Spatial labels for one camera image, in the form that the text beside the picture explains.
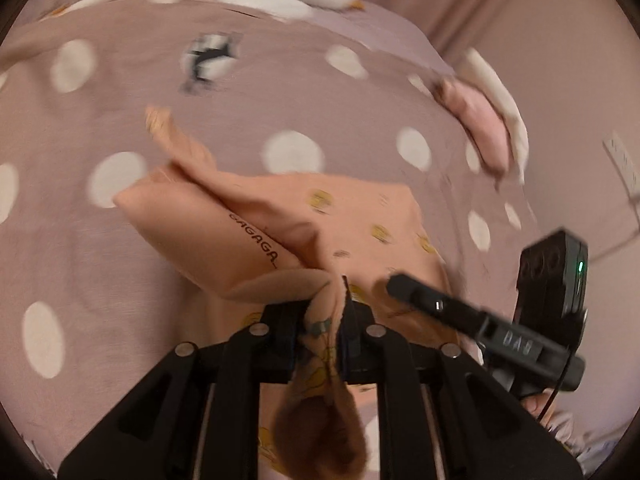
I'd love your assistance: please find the white folded cloth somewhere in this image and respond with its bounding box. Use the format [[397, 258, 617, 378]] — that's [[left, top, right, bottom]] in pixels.
[[457, 47, 532, 187]]

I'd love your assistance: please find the purple polka dot blanket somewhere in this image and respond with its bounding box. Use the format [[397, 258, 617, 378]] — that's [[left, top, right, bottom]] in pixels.
[[0, 0, 546, 476]]

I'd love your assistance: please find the pink folded cloth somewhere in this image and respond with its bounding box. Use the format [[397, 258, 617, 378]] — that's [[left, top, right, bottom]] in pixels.
[[437, 77, 513, 177]]

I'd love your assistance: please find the white wall power strip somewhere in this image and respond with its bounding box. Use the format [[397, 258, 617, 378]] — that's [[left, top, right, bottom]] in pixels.
[[602, 132, 640, 197]]

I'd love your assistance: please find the white power cable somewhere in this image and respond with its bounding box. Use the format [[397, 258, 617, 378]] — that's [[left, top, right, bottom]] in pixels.
[[585, 199, 640, 263]]

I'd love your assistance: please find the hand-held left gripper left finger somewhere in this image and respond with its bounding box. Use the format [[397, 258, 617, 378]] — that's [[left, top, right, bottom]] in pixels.
[[57, 302, 311, 480]]

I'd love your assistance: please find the orange printed long-sleeve shirt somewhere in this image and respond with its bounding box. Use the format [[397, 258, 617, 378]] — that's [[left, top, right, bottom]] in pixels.
[[112, 104, 453, 477]]

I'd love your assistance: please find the person's right hand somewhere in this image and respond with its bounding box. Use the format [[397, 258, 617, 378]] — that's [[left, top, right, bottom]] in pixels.
[[520, 389, 557, 422]]

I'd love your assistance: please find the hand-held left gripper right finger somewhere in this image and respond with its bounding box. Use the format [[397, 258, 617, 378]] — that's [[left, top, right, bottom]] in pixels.
[[340, 276, 586, 480]]

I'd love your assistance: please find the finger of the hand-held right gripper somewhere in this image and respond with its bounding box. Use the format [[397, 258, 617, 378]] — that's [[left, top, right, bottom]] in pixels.
[[385, 272, 491, 341]]

